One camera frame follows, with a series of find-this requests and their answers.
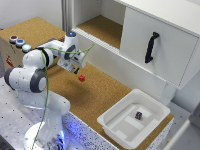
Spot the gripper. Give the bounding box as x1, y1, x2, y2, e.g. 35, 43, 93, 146
57, 49, 87, 73

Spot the pink block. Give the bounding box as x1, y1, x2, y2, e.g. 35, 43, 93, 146
78, 74, 86, 83

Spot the purple block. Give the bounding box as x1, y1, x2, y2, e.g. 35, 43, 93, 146
134, 112, 143, 120

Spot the white cabinet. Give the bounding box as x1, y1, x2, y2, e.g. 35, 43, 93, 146
61, 0, 200, 107

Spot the green button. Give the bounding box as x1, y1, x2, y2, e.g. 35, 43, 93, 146
21, 43, 33, 53

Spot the blue button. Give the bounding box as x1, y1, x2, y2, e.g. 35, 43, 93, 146
15, 38, 26, 48

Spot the red button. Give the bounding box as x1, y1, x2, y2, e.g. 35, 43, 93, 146
9, 34, 19, 44

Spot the white plastic box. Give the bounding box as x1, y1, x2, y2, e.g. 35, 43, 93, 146
96, 88, 171, 150

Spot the white sliding door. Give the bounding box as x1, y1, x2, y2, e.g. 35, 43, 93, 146
119, 6, 200, 89

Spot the green cable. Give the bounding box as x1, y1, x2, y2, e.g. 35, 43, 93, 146
35, 42, 97, 142

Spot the black door handle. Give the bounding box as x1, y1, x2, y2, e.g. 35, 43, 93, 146
144, 31, 160, 64

